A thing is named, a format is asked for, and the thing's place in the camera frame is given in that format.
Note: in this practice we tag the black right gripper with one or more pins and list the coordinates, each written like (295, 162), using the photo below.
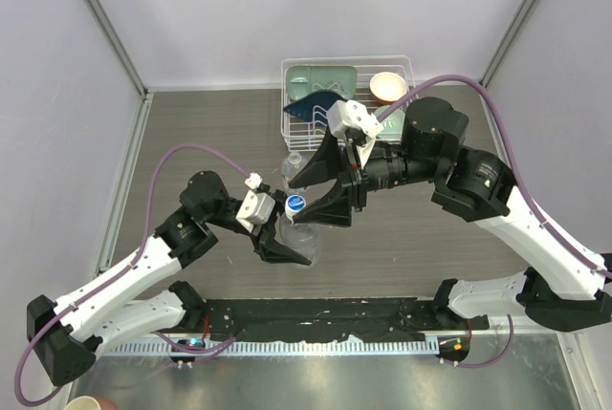
(330, 162)

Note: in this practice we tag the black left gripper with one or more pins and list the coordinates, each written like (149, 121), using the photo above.
(264, 242)

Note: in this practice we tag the blue white bottle cap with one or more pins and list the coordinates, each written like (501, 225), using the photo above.
(294, 204)

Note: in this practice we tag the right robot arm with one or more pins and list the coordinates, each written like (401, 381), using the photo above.
(561, 289)

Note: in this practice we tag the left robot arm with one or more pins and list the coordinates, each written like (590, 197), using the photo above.
(69, 334)

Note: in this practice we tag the labelled clear plastic bottle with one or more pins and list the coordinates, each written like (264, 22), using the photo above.
(290, 167)

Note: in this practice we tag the dark blue leaf plate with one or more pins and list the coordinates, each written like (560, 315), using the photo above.
(314, 107)

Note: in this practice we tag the green round bowl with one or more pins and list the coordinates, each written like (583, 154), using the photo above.
(392, 127)

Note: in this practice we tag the green rectangular tray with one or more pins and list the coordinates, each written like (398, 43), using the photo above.
(301, 80)

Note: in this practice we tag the orange bowl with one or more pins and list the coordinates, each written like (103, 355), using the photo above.
(387, 87)

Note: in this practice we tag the pink cup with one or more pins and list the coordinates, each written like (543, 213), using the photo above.
(104, 403)

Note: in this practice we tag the beige cup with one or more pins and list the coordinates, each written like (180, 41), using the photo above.
(84, 403)

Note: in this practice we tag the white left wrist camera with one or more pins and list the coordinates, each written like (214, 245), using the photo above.
(257, 205)

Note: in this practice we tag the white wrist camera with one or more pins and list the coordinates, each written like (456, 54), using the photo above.
(257, 205)
(352, 120)

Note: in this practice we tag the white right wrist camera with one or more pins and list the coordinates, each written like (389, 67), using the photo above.
(352, 120)

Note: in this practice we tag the white wire dish rack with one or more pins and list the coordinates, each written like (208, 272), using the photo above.
(303, 128)

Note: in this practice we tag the perforated cable duct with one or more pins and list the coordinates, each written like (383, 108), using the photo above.
(352, 346)

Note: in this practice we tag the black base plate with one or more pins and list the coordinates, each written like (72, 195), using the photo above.
(319, 320)

